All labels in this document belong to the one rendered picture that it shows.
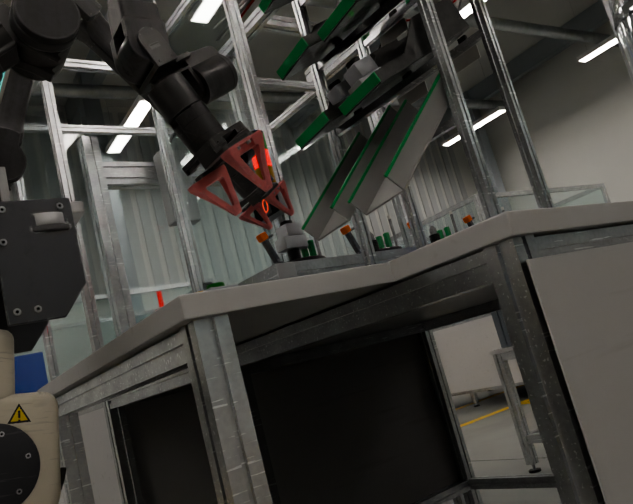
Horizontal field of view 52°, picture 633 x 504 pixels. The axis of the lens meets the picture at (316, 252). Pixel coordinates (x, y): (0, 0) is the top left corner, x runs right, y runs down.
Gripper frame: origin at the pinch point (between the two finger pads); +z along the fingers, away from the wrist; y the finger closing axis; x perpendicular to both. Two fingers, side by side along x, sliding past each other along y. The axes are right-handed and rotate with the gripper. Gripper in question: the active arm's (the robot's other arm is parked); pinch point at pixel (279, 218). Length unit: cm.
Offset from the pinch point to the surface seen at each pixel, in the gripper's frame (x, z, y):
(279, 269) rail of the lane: 21.8, 3.5, -16.7
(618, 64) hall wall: -1078, 350, 351
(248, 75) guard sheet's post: -41, -30, 17
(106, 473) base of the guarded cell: 47, 26, 87
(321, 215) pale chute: 7.7, 2.4, -20.7
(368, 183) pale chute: 7.0, 2.1, -35.7
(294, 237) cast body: 2.0, 5.2, -1.9
